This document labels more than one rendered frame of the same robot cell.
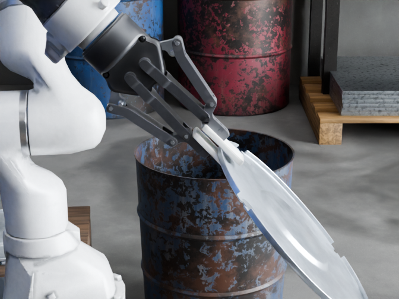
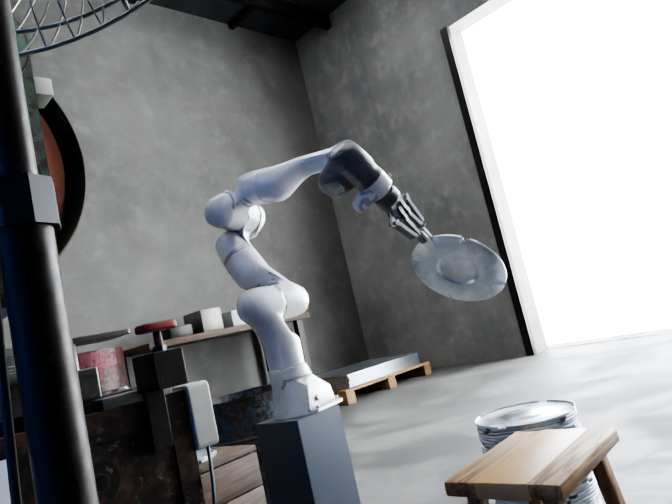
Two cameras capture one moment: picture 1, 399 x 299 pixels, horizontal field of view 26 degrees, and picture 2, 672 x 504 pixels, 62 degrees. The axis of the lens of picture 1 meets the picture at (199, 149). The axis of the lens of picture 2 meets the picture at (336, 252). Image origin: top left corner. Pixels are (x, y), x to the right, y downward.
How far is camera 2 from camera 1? 143 cm
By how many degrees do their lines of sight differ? 52
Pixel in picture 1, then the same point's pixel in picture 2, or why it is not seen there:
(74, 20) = (385, 180)
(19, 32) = (254, 258)
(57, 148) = (296, 309)
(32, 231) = (298, 359)
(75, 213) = not seen: hidden behind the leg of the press
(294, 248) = (475, 262)
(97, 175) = not seen: outside the picture
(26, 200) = (292, 340)
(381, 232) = not seen: hidden behind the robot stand
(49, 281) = (313, 388)
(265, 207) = (454, 254)
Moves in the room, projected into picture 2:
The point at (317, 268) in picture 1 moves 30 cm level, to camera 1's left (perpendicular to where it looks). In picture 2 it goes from (480, 273) to (419, 284)
